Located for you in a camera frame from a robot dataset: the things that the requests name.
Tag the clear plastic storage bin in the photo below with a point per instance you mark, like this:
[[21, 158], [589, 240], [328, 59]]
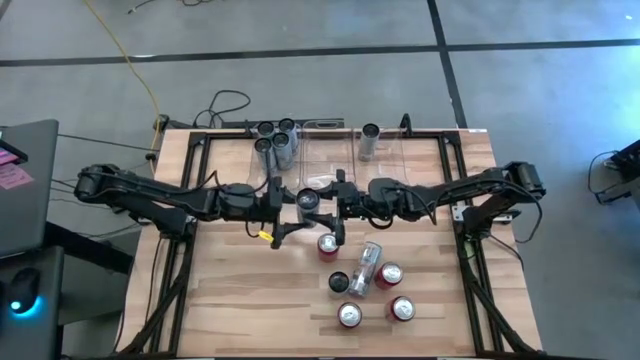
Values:
[[260, 180], [327, 155], [390, 160]]

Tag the red Coca-Cola Zero can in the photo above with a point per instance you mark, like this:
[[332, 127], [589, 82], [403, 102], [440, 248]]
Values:
[[402, 308], [328, 245], [390, 274]]

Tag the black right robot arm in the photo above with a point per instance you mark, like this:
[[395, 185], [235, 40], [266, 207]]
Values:
[[450, 192]]

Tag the black mouse blue light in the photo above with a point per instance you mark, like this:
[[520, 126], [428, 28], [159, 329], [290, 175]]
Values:
[[22, 287]]

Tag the black table frame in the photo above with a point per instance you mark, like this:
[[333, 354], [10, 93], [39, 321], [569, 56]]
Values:
[[196, 137]]

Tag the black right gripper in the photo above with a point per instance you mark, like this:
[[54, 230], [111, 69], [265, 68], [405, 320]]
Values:
[[355, 200]]

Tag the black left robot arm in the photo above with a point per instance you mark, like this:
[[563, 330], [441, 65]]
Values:
[[150, 192]]

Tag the black floor device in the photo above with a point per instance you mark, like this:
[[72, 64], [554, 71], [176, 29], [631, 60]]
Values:
[[627, 165]]

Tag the monitor with pink screen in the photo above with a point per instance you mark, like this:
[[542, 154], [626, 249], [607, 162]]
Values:
[[7, 156]]

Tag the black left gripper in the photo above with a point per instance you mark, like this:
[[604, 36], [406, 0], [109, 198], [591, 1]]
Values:
[[267, 205]]

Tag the pink sticky note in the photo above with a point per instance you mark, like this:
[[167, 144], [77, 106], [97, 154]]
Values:
[[12, 177]]

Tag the black power plug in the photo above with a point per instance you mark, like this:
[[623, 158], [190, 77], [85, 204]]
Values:
[[162, 121]]

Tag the white blue Celsius can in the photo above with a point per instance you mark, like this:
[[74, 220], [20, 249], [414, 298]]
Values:
[[287, 125], [263, 150], [281, 142], [265, 128]]

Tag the red black Vader cola can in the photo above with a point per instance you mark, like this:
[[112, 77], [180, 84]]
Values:
[[350, 315]]

